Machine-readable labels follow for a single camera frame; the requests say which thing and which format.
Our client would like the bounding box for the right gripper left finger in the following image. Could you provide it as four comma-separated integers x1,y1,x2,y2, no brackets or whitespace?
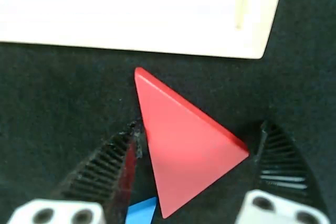
6,120,144,224

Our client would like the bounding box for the red triangle tangram piece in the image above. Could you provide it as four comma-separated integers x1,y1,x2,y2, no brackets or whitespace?
134,67,250,219

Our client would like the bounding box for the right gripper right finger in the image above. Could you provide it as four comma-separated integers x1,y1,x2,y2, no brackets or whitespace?
235,119,331,224

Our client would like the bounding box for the square wooden tray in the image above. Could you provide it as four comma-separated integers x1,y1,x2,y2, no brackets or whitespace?
0,0,287,60

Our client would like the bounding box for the blue tangram piece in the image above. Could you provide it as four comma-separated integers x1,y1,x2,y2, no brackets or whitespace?
124,196,158,224

